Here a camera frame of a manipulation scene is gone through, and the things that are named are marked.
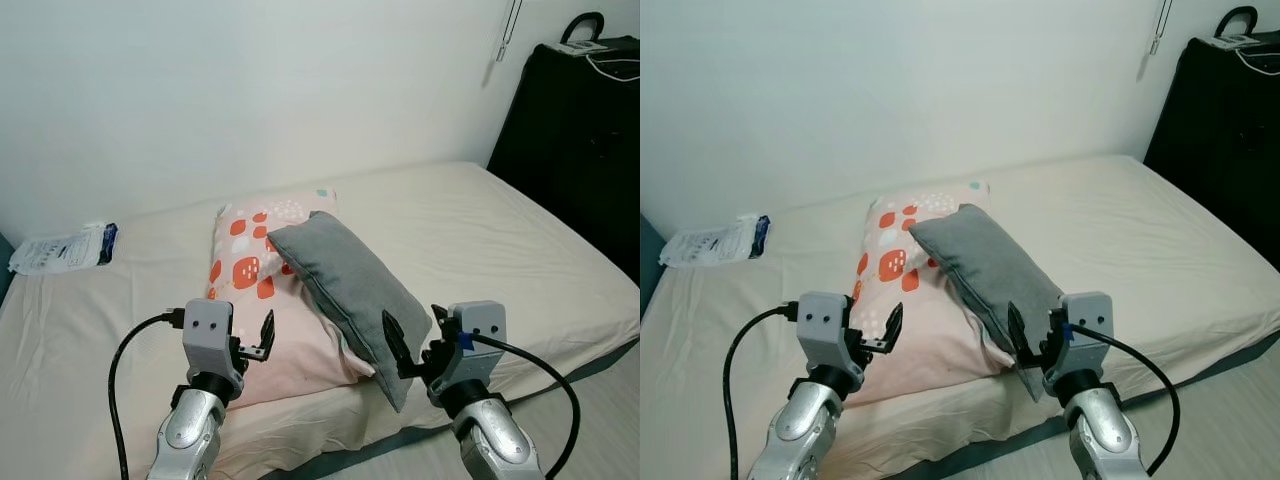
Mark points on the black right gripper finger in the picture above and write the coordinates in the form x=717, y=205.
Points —
x=1052, y=327
x=1020, y=335
x=438, y=325
x=396, y=345

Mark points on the large black case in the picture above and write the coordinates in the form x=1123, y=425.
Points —
x=1215, y=140
x=570, y=160

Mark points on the white blue plastic package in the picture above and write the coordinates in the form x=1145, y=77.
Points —
x=710, y=242
x=60, y=250

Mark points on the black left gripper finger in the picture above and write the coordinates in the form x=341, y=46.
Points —
x=895, y=325
x=267, y=330

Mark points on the cream bed mattress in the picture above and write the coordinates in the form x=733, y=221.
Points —
x=1150, y=230
x=500, y=240

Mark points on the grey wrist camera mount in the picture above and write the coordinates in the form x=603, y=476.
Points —
x=208, y=335
x=1088, y=322
x=823, y=328
x=478, y=330

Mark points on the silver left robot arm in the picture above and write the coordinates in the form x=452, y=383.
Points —
x=810, y=425
x=195, y=430

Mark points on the small white device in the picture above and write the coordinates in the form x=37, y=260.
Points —
x=1232, y=40
x=580, y=46

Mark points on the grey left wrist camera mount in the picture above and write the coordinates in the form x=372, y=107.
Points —
x=208, y=335
x=823, y=328

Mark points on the pink patterned pillow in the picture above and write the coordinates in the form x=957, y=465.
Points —
x=240, y=270
x=890, y=270

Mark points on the dark teal bed base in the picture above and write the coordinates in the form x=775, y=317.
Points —
x=600, y=365
x=1230, y=360

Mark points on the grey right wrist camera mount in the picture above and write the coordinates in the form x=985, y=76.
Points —
x=1088, y=322
x=478, y=330

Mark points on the grey fabric pillow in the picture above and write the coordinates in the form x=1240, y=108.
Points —
x=990, y=270
x=350, y=280

